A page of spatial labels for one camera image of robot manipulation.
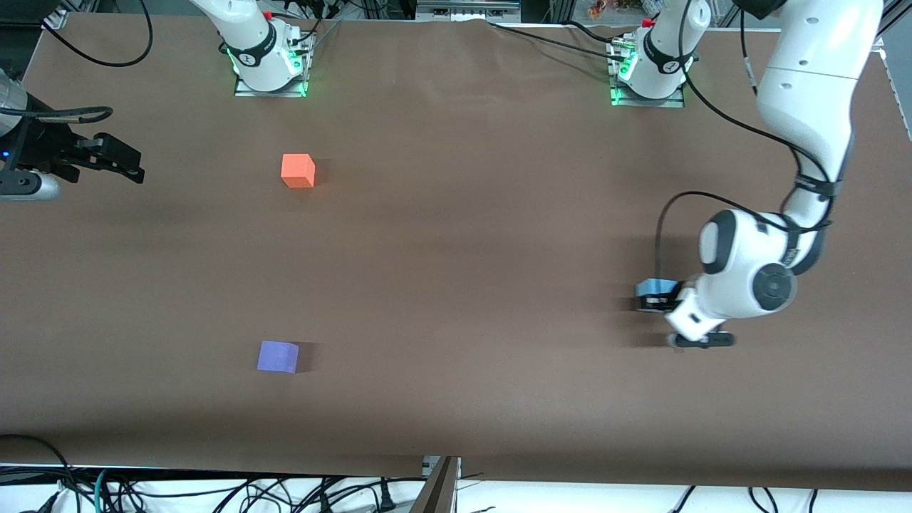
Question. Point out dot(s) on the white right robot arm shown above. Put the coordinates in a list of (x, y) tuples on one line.
[(249, 35)]

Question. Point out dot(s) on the grey metal beam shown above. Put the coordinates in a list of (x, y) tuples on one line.
[(436, 495)]

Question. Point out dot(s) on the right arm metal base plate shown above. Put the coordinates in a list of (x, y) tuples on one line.
[(246, 90)]

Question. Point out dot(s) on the light blue block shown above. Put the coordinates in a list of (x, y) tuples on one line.
[(655, 287)]

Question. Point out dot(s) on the purple block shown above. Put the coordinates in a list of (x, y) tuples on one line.
[(276, 358)]

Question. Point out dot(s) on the grey power strip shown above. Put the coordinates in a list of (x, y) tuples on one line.
[(467, 8)]

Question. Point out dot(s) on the aluminium frame corner bracket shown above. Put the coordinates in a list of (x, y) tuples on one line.
[(57, 18)]

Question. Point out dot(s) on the aluminium frame profile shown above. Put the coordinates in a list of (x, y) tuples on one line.
[(895, 11)]

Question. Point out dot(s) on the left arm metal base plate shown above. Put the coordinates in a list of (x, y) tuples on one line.
[(645, 103)]

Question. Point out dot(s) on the orange block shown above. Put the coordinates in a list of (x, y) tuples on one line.
[(296, 172)]

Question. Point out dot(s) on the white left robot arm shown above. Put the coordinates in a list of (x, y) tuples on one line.
[(812, 71)]

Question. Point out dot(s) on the brown table cover sheet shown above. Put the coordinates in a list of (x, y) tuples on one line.
[(456, 249)]

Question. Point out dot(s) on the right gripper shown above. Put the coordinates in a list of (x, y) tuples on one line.
[(44, 148)]

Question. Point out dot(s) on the orange toy figure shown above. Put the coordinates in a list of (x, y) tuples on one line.
[(603, 8)]

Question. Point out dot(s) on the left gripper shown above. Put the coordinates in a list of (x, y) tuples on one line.
[(668, 301)]

